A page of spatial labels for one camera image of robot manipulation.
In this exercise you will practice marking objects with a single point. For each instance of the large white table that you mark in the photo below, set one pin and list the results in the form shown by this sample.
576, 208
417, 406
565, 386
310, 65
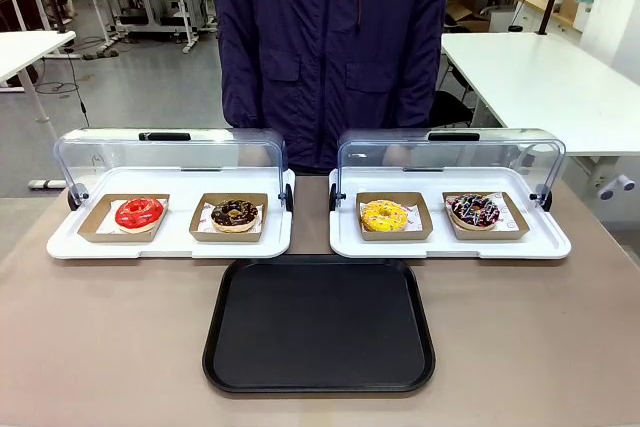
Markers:
540, 87

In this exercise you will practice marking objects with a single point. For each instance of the small white table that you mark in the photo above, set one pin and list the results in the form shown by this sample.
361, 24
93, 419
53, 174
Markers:
25, 47

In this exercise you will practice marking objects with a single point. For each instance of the red glazed donut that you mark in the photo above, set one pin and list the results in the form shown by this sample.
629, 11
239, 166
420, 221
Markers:
127, 219

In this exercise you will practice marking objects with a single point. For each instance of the brown cardboard donut tray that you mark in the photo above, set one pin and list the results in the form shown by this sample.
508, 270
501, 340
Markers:
92, 234
422, 207
200, 238

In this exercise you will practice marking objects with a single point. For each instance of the chocolate glazed donut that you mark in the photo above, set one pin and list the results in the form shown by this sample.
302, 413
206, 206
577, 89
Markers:
250, 217

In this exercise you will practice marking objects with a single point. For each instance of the clear display case lid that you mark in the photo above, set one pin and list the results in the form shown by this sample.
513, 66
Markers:
225, 147
500, 147

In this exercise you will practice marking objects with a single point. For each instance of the dark donut with colourful sprinkles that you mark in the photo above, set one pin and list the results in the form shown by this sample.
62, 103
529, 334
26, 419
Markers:
462, 217

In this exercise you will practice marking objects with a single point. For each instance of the white display case base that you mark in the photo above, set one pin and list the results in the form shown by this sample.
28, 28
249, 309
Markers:
175, 249
450, 249

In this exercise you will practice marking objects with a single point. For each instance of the black office chair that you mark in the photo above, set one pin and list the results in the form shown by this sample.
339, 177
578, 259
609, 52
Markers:
450, 109

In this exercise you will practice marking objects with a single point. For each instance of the black plastic serving tray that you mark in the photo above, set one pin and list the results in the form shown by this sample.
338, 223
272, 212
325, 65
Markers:
320, 327

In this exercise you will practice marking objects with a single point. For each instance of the yellow sprinkled donut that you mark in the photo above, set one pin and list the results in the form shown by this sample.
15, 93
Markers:
370, 219

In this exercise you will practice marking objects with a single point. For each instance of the flat open cardboard box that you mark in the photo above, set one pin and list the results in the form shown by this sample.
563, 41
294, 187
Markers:
470, 19

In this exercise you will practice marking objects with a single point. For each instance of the white round-ended clamp device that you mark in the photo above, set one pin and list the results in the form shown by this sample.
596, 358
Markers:
616, 187

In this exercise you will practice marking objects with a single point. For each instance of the black floor power strip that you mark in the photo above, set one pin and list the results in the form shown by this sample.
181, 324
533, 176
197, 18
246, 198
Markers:
100, 54

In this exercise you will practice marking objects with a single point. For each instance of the person in navy jacket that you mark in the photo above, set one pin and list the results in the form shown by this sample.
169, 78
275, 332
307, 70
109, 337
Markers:
325, 47

